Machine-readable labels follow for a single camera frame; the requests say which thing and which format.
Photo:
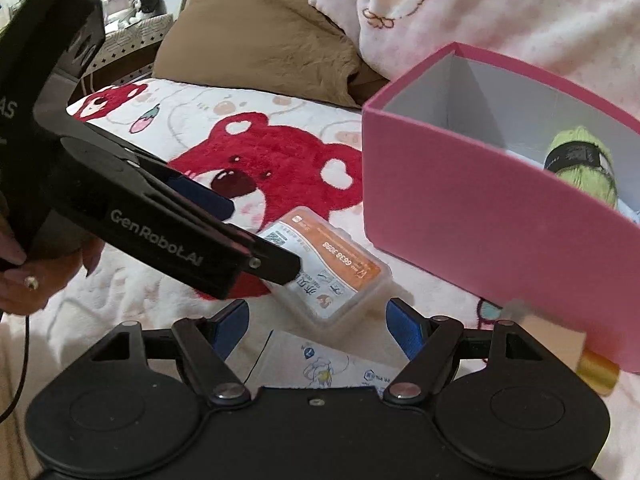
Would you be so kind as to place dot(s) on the green yarn ball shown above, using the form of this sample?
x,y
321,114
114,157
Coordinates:
x,y
585,175

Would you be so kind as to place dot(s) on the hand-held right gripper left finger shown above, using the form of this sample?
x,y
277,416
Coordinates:
x,y
232,327

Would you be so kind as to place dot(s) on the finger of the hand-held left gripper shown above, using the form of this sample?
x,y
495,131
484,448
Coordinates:
x,y
200,195
275,265

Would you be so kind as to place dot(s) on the patterned beige cloth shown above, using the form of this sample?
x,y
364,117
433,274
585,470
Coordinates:
x,y
130,35

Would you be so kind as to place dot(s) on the pink cartoon pillow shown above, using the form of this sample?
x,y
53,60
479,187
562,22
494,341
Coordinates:
x,y
500,10

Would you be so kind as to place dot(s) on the small gold-capped bottle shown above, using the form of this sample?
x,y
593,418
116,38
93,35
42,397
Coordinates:
x,y
550,335

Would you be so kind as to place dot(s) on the pink cardboard box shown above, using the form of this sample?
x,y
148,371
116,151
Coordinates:
x,y
450,220

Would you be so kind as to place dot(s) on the clear plastic box orange label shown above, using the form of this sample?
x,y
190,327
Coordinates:
x,y
345,270

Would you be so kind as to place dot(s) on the person's left hand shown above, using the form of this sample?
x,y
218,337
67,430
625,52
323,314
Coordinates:
x,y
35,285

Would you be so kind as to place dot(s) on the black plush toy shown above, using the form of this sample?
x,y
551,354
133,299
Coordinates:
x,y
150,2

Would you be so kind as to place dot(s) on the small white tissue packet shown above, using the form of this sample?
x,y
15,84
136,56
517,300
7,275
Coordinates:
x,y
310,360

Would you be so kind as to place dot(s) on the brown pillow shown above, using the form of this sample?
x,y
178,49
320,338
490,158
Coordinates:
x,y
260,35

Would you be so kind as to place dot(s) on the red bear print blanket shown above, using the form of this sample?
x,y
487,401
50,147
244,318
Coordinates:
x,y
300,160

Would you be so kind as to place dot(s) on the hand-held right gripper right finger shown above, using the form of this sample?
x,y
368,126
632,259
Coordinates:
x,y
405,330

